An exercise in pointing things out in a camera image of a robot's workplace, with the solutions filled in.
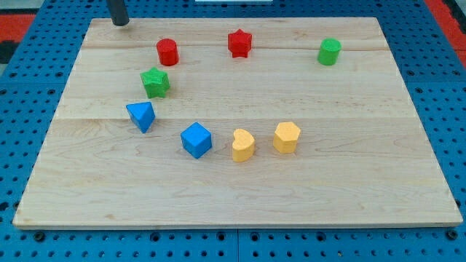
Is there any green cylinder block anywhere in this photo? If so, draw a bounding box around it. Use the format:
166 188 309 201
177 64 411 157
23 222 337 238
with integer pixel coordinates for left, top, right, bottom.
317 38 341 66

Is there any yellow heart block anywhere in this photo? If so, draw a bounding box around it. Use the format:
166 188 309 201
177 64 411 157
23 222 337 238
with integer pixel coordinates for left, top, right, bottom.
232 129 255 162

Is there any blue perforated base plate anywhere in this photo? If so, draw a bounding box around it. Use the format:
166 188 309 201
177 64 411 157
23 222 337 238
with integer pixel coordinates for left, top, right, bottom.
1 1 465 261

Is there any blue triangular prism block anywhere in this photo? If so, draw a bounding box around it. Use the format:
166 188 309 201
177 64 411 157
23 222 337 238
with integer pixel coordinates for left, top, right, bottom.
125 102 156 133

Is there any red star block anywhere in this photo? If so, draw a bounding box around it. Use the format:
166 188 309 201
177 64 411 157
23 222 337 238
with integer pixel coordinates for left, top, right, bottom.
228 29 253 58

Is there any light wooden board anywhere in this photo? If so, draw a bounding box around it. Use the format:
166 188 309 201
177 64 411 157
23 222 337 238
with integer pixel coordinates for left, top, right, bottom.
13 17 462 230

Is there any yellow hexagon block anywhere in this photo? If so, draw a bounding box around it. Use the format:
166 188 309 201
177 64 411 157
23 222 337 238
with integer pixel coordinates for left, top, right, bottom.
273 122 301 154

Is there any black cylindrical robot arm tip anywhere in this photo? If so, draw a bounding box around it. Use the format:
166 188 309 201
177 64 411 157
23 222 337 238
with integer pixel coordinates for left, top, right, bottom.
106 0 130 26

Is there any green star block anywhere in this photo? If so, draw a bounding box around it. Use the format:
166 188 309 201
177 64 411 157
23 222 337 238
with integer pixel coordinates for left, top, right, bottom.
140 68 170 98

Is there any red cylinder block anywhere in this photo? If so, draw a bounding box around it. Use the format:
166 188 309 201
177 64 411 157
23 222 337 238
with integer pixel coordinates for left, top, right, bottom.
156 39 179 66

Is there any blue cube block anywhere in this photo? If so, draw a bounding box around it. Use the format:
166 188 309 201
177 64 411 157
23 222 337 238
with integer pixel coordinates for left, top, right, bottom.
181 122 213 159

